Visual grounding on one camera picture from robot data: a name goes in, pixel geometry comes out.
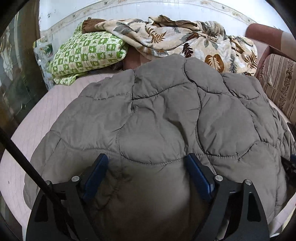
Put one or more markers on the mauve pillow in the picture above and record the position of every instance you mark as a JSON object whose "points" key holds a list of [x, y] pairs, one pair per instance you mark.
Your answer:
{"points": [[136, 61]]}

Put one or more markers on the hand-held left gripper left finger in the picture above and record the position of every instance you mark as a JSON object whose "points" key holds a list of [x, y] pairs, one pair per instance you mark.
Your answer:
{"points": [[96, 178]]}

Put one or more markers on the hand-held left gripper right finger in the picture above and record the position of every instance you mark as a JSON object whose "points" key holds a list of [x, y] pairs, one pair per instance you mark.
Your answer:
{"points": [[198, 178]]}

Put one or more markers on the beige leaf-print blanket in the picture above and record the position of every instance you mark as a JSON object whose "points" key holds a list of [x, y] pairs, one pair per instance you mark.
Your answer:
{"points": [[185, 39]]}

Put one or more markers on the grey quilted jacket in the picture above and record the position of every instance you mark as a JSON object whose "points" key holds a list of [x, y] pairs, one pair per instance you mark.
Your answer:
{"points": [[161, 115]]}

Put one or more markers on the printed plastic bag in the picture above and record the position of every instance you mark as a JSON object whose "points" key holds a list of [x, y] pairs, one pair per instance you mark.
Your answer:
{"points": [[44, 52]]}

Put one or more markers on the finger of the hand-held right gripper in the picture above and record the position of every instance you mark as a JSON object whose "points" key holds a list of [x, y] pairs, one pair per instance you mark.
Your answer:
{"points": [[290, 163]]}

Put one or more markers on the striped maroon sofa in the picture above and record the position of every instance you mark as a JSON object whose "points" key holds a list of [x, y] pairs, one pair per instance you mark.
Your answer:
{"points": [[279, 76]]}

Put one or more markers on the green checked pillow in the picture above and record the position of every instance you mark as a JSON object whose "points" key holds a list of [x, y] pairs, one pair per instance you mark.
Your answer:
{"points": [[85, 53]]}

